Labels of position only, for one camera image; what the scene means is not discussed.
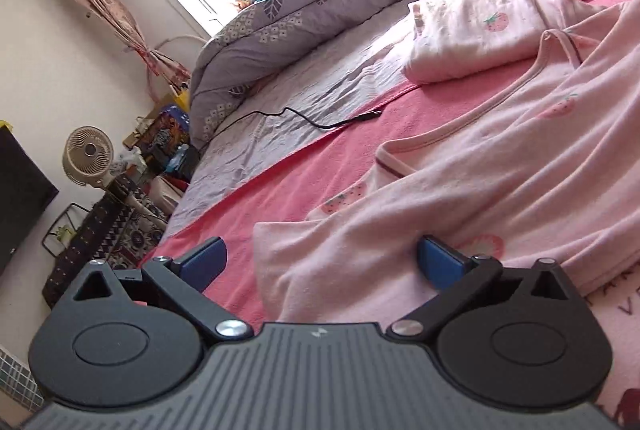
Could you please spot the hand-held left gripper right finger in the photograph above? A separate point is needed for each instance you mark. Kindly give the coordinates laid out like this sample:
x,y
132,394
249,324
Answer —
x,y
440,262

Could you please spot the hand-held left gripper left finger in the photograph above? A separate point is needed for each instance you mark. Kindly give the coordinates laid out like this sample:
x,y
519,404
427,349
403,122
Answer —
x,y
205,260

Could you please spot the pink strawberry pajama top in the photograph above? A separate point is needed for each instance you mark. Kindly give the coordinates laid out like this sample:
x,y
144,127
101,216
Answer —
x,y
475,170

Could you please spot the patterned dark cabinet cloth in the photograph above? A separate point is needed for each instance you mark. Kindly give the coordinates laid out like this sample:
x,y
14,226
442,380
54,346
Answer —
x,y
100,235

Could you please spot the colourful printed box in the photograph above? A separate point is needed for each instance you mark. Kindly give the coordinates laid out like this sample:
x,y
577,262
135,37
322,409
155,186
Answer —
x,y
162,132

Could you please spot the beige round fan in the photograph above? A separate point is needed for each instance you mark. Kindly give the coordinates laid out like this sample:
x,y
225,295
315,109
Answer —
x,y
87,150

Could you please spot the grey purple bed sheet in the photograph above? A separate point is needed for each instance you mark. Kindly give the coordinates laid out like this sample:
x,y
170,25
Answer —
x,y
300,90

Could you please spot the pink hula hoop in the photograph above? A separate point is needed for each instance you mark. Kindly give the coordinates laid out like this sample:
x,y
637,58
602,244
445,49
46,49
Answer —
x,y
148,72

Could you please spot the white grid tower fan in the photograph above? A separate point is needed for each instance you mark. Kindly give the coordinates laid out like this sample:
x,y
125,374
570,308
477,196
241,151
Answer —
x,y
17,380

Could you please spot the folded pink pajama pants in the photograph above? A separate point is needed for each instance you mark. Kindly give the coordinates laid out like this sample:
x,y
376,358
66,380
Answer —
x,y
475,35

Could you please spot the orange plush toy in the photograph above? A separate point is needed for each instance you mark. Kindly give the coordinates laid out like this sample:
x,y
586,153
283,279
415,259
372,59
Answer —
x,y
245,2

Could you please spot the tied pink floral curtain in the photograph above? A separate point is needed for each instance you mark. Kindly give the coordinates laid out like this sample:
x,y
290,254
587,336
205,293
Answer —
x,y
115,10

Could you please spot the purple floral quilt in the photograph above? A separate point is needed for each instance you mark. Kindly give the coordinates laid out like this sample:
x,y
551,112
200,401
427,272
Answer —
x,y
310,10

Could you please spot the black wall television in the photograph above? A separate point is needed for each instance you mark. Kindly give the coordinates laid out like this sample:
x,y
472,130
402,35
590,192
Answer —
x,y
20,200

